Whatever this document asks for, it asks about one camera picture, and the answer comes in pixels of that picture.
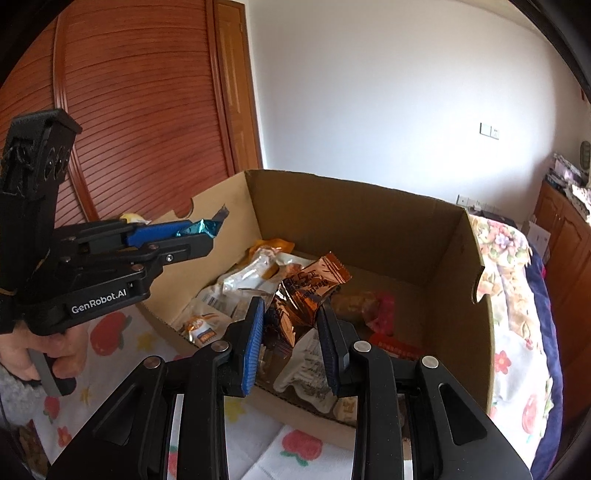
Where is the silver blue snack pouch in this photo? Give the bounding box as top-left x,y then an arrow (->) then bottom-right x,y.
273,328 -> 337,414

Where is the white red snack pouch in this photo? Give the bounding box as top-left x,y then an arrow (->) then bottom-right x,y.
369,333 -> 424,360

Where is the copper foil snack packet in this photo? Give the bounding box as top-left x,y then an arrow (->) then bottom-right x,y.
264,252 -> 352,348

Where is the long white snack pouch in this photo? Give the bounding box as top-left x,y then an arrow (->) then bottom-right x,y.
194,254 -> 312,320

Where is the teal candy wrapper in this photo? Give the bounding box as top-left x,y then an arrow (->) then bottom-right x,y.
176,205 -> 229,239

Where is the orange snack packet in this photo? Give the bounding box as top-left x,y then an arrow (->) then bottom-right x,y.
246,238 -> 296,280

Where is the red snack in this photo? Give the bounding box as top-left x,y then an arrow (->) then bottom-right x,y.
331,291 -> 394,336

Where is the brown grain snack bar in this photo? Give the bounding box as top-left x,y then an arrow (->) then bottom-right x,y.
180,313 -> 231,348

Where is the white nougat packet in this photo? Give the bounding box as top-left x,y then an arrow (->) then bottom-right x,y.
332,396 -> 358,427

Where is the person left hand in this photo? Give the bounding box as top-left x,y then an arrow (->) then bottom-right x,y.
0,320 -> 90,381

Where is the strawberry print tablecloth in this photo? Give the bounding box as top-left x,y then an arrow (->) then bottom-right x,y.
27,299 -> 417,480

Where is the brown cardboard box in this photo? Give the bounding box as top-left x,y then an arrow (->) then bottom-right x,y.
145,170 -> 494,449

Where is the wooden slatted wardrobe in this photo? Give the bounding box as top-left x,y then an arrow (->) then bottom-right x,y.
1,1 -> 235,225

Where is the floral bed quilt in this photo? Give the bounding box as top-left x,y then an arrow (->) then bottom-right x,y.
469,214 -> 563,479

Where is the wooden door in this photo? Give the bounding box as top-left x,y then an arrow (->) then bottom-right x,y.
214,1 -> 263,172

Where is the wooden sideboard cabinet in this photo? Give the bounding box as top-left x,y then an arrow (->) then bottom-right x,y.
533,180 -> 591,425

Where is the wall power socket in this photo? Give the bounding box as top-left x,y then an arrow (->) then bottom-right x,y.
456,195 -> 483,210

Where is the wall light switch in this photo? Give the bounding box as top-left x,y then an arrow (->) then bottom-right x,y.
479,122 -> 500,140

